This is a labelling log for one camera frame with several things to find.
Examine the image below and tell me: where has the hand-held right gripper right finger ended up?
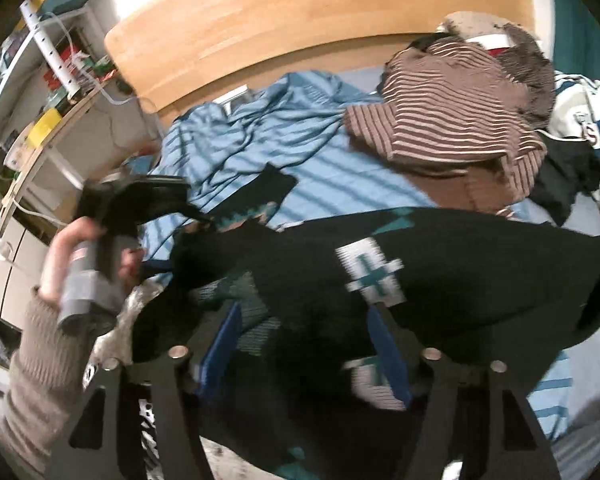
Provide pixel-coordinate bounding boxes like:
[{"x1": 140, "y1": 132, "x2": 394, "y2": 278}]
[{"x1": 367, "y1": 307, "x2": 563, "y2": 480}]

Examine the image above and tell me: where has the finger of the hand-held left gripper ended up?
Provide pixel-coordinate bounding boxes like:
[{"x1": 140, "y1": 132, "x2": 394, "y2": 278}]
[{"x1": 144, "y1": 175, "x2": 215, "y2": 227}]

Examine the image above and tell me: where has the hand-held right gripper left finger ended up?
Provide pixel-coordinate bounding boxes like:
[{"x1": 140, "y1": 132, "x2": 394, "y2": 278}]
[{"x1": 45, "y1": 301, "x2": 244, "y2": 480}]

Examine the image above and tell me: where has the black patterned sweater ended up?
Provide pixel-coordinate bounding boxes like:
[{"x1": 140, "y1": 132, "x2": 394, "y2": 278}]
[{"x1": 130, "y1": 164, "x2": 600, "y2": 480}]

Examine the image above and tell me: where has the person's left hand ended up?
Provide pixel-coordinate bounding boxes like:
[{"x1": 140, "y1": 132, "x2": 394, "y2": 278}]
[{"x1": 39, "y1": 216, "x2": 145, "y2": 307}]

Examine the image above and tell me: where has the white fluffy blanket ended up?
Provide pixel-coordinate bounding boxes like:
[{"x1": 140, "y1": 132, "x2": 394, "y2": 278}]
[{"x1": 82, "y1": 280, "x2": 221, "y2": 480}]

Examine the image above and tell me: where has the silver device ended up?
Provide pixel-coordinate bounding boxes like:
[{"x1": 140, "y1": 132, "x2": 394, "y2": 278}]
[{"x1": 220, "y1": 86, "x2": 251, "y2": 111}]

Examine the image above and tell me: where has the blue striped duvet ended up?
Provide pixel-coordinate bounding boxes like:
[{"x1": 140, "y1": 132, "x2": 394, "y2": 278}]
[{"x1": 140, "y1": 72, "x2": 581, "y2": 441}]

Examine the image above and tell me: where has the white shelf rack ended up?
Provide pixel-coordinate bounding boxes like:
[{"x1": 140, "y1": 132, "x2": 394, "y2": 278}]
[{"x1": 20, "y1": 0, "x2": 111, "y2": 101}]

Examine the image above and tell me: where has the wooden headboard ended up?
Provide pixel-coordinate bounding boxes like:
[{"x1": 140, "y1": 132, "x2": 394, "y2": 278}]
[{"x1": 104, "y1": 0, "x2": 538, "y2": 116}]

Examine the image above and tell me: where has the black garment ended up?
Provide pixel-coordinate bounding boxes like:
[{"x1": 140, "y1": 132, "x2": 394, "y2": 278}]
[{"x1": 532, "y1": 132, "x2": 600, "y2": 226}]

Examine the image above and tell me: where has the brown striped sweater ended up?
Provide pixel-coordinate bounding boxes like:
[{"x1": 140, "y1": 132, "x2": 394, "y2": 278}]
[{"x1": 344, "y1": 25, "x2": 556, "y2": 221}]

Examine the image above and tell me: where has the white star print quilt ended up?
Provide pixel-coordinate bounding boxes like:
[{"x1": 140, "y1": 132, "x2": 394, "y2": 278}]
[{"x1": 545, "y1": 70, "x2": 600, "y2": 241}]

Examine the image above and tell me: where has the dark brown fuzzy cloth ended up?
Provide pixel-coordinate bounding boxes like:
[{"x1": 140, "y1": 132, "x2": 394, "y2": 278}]
[{"x1": 495, "y1": 22, "x2": 556, "y2": 128}]

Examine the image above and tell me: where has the teal curtain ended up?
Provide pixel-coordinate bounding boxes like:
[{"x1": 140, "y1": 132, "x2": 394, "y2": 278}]
[{"x1": 550, "y1": 0, "x2": 600, "y2": 86}]

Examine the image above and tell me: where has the white cable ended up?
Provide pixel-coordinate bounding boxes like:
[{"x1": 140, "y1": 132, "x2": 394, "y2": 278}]
[{"x1": 45, "y1": 12, "x2": 146, "y2": 108}]

